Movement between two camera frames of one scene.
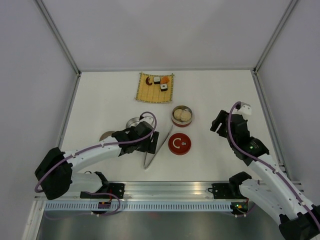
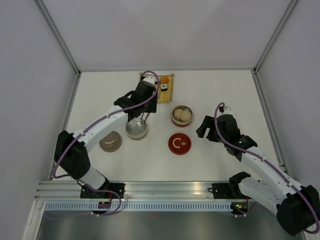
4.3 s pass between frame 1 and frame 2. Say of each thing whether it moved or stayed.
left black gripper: moved
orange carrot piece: stayed
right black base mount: stayed
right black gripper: moved
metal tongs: moved
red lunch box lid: stayed
